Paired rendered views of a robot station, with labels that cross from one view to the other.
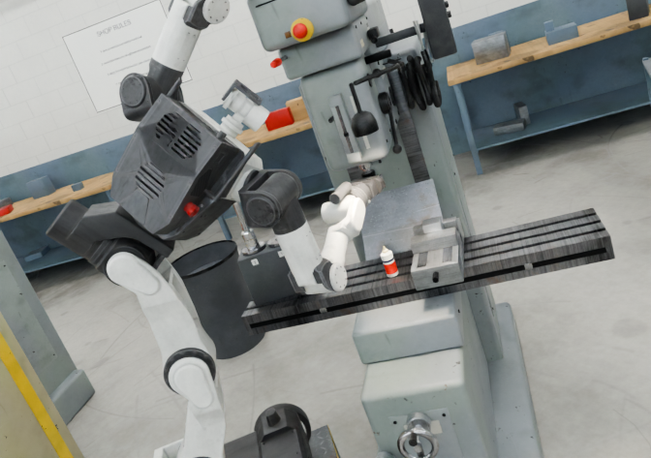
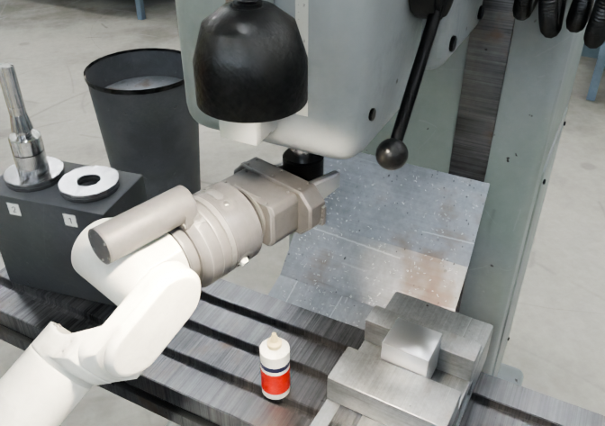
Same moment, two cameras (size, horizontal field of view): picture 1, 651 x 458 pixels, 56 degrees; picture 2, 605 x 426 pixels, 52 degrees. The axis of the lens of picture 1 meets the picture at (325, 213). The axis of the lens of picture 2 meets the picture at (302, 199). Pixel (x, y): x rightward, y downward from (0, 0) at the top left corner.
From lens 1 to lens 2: 139 cm
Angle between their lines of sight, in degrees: 18
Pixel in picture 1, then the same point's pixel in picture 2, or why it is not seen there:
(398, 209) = (388, 208)
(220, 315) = (136, 158)
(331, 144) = not seen: hidden behind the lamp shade
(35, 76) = not seen: outside the picture
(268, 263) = (41, 225)
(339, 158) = not seen: hidden behind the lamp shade
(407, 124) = (493, 43)
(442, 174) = (514, 185)
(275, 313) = (22, 326)
